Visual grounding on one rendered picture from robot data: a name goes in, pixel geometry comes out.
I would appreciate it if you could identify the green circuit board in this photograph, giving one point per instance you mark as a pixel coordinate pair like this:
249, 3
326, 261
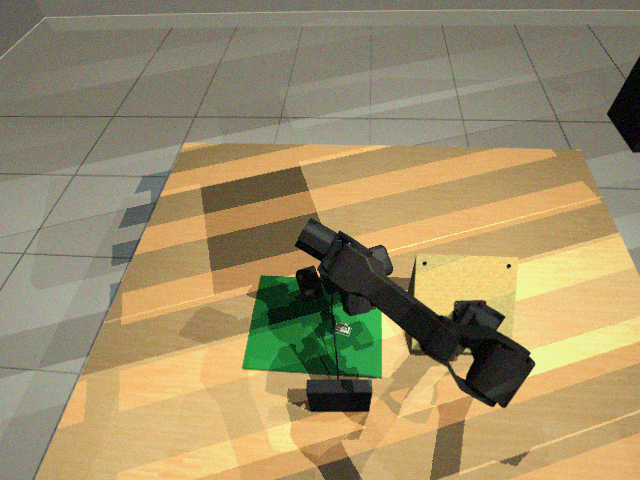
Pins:
288, 334

